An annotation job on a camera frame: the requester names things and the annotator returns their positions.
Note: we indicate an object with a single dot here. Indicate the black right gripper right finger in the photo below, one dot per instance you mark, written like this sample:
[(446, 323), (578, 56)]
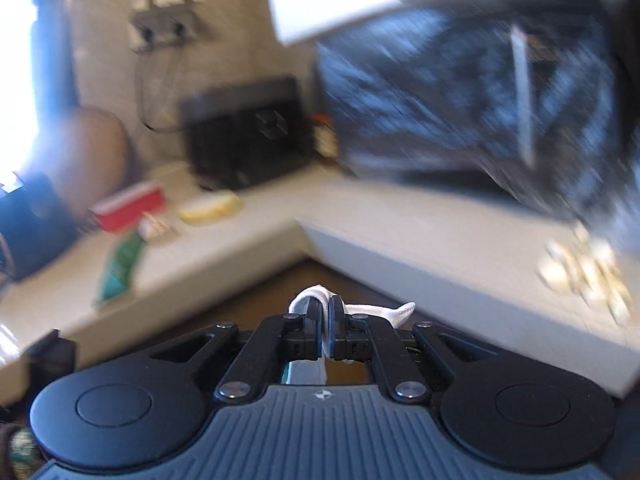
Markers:
[(372, 340)]

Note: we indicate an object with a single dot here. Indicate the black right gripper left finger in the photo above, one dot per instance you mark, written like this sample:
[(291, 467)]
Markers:
[(275, 342)]

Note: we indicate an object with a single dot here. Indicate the green snack wrapper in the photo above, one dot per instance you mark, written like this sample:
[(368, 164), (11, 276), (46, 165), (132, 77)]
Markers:
[(118, 272)]

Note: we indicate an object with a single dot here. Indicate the red white plastic container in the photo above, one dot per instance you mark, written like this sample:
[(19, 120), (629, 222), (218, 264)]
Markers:
[(124, 208)]

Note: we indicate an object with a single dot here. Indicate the yellow white sponge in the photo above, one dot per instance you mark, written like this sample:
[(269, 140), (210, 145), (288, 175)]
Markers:
[(209, 207)]

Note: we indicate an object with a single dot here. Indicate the small sauce bottle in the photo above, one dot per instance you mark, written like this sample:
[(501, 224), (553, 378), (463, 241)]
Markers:
[(325, 139)]

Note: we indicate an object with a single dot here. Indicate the black countertop appliance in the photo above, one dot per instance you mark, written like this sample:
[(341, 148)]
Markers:
[(245, 135)]

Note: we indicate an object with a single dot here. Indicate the garlic cloves pile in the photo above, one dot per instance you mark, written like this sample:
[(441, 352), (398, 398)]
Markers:
[(587, 267)]

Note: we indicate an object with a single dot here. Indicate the round wooden cutting board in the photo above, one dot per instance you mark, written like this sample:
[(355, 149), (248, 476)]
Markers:
[(86, 157)]

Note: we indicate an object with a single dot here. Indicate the dark blue rice cooker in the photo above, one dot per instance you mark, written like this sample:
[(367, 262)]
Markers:
[(36, 227)]

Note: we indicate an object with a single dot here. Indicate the window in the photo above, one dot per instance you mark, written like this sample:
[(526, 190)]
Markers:
[(22, 113)]

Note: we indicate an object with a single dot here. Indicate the white wall power outlet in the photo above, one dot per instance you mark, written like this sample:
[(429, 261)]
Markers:
[(155, 24)]

